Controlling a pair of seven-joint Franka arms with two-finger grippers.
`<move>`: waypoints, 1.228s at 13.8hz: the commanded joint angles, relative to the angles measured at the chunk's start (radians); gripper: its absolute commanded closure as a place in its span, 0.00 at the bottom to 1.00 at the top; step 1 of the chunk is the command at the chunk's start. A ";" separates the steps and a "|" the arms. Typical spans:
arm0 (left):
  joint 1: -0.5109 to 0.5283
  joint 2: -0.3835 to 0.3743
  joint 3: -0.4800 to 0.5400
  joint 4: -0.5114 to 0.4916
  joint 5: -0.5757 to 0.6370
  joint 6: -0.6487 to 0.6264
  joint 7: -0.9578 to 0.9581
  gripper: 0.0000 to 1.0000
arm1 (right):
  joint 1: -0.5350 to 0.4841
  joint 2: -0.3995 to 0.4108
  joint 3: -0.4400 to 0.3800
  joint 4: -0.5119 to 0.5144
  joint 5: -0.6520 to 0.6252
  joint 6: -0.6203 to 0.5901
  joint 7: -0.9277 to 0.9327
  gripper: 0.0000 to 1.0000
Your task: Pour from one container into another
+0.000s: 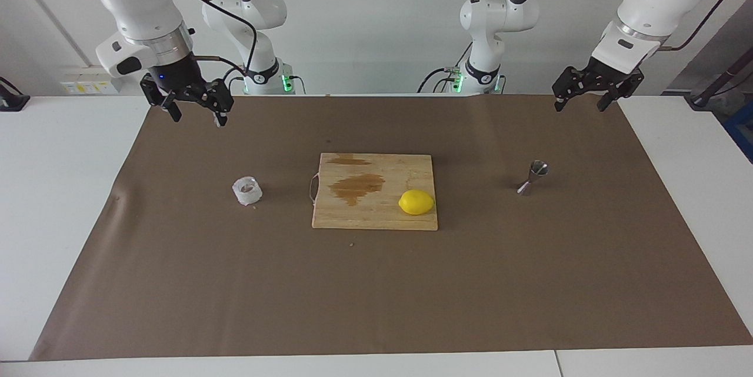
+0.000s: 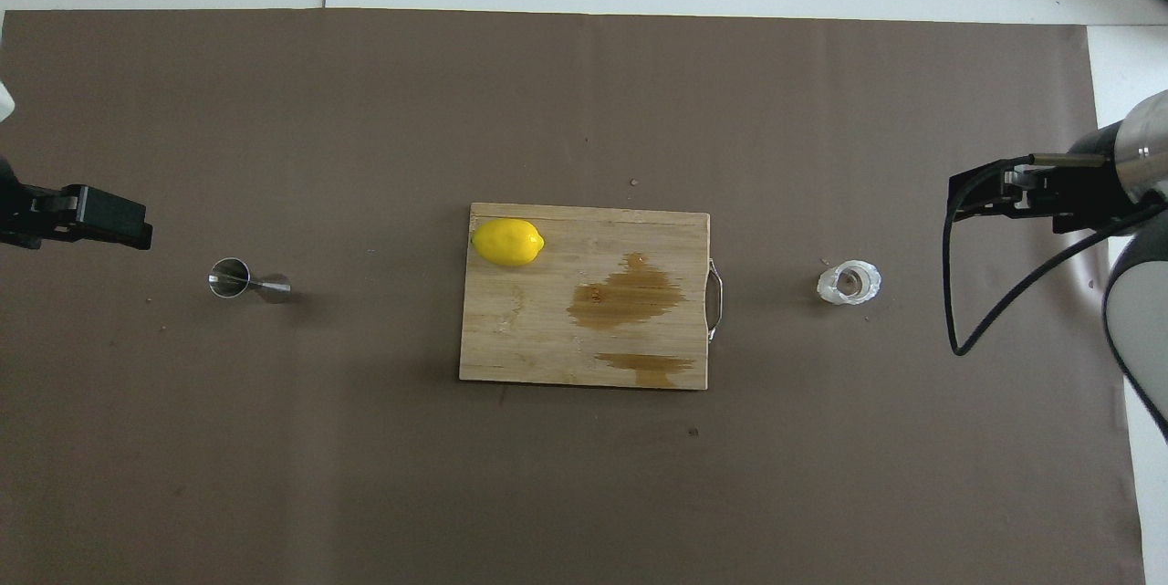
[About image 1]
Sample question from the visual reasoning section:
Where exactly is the clear plastic cup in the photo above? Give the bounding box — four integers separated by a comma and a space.
232, 176, 263, 206

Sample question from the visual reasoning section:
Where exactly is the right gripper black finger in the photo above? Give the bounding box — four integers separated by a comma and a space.
140, 74, 183, 123
200, 78, 235, 128

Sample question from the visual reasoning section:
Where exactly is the wooden cutting board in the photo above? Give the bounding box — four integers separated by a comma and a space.
308, 152, 439, 231

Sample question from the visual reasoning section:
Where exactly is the brown paper table mat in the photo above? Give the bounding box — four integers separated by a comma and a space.
29, 94, 753, 361

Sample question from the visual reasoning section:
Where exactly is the black stand pole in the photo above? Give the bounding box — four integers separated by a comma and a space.
685, 48, 753, 108

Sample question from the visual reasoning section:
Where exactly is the white wall socket box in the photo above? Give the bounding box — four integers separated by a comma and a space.
61, 65, 122, 95

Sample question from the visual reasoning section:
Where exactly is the black power cable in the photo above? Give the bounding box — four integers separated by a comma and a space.
417, 42, 472, 94

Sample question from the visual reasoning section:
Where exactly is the yellow lemon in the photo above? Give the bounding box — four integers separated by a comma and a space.
398, 189, 435, 216

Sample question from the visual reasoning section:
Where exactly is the steel cocktail jigger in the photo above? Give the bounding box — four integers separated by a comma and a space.
517, 160, 549, 196

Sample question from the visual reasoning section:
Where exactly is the black clamp mount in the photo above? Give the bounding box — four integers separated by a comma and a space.
0, 76, 30, 112

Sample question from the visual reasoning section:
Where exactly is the blue crate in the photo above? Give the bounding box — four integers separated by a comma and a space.
724, 101, 753, 163

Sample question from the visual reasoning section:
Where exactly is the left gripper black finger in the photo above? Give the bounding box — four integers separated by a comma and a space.
552, 66, 595, 112
597, 74, 645, 112

